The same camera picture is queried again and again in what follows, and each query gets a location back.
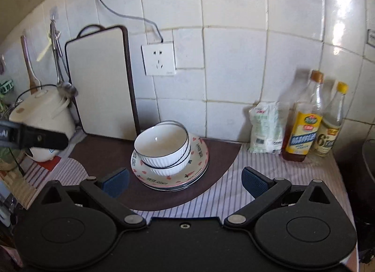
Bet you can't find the white rice cooker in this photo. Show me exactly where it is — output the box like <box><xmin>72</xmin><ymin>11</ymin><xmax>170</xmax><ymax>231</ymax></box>
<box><xmin>9</xmin><ymin>86</ymin><xmax>75</xmax><ymax>162</ymax></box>

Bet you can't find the black power cable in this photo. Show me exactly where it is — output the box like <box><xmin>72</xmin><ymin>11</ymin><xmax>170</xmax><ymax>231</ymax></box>
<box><xmin>93</xmin><ymin>0</ymin><xmax>165</xmax><ymax>45</ymax></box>

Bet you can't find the hanging wooden spatula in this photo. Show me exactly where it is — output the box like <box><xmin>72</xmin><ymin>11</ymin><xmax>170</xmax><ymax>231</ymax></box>
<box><xmin>20</xmin><ymin>34</ymin><xmax>41</xmax><ymax>94</ymax></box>

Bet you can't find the heart pattern plate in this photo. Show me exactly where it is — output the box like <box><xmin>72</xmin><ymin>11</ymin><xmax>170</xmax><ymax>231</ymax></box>
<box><xmin>130</xmin><ymin>133</ymin><xmax>209</xmax><ymax>176</ymax></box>

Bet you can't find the white seasoning bag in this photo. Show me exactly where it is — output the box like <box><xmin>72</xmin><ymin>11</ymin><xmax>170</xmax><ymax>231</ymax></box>
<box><xmin>248</xmin><ymin>102</ymin><xmax>289</xmax><ymax>154</ymax></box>

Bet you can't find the white wall socket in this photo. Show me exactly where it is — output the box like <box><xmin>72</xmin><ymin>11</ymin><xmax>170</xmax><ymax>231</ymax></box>
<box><xmin>141</xmin><ymin>42</ymin><xmax>176</xmax><ymax>76</ymax></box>

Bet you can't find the black wok with lid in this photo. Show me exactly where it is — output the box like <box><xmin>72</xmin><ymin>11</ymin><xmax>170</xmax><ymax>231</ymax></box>
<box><xmin>362</xmin><ymin>139</ymin><xmax>375</xmax><ymax>182</ymax></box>

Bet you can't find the white sun print plate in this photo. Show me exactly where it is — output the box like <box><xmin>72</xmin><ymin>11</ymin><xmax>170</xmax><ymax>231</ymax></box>
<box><xmin>132</xmin><ymin>158</ymin><xmax>209</xmax><ymax>191</ymax></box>

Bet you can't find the white cutting board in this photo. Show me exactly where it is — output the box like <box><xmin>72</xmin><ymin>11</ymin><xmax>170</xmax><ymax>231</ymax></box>
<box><xmin>65</xmin><ymin>25</ymin><xmax>140</xmax><ymax>141</ymax></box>

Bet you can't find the small white ribbed bowl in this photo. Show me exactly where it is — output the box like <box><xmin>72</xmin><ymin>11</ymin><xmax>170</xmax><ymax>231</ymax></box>
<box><xmin>133</xmin><ymin>124</ymin><xmax>190</xmax><ymax>169</ymax></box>
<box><xmin>140</xmin><ymin>119</ymin><xmax>192</xmax><ymax>177</ymax></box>

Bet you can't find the hanging metal ladle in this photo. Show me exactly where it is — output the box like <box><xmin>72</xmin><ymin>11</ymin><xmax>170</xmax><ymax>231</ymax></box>
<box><xmin>50</xmin><ymin>18</ymin><xmax>78</xmax><ymax>99</ymax></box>

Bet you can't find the yellow label cooking wine bottle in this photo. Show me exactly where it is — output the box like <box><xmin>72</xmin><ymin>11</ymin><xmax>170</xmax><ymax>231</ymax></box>
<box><xmin>281</xmin><ymin>70</ymin><xmax>324</xmax><ymax>162</ymax></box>

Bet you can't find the striped pink table mat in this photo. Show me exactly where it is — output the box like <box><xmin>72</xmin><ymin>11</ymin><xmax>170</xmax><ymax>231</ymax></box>
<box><xmin>17</xmin><ymin>130</ymin><xmax>360</xmax><ymax>272</ymax></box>

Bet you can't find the white vinegar bottle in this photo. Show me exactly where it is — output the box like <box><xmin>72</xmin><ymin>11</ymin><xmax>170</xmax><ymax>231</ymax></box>
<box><xmin>313</xmin><ymin>81</ymin><xmax>348</xmax><ymax>156</ymax></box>

